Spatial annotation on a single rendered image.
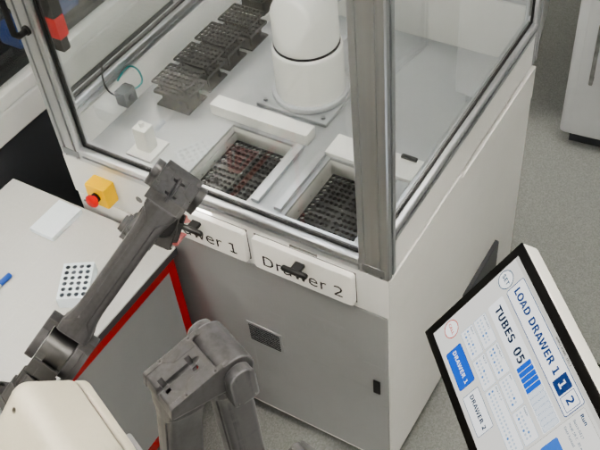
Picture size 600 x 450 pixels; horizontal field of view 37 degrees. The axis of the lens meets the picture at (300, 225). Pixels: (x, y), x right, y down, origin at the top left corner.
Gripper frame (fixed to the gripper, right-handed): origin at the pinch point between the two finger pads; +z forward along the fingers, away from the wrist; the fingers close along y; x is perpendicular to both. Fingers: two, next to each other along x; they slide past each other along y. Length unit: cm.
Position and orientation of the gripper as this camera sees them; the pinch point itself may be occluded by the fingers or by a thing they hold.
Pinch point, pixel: (184, 227)
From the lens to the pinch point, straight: 225.7
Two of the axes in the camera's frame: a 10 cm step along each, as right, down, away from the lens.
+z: 4.2, 0.2, 9.1
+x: -8.5, -3.4, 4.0
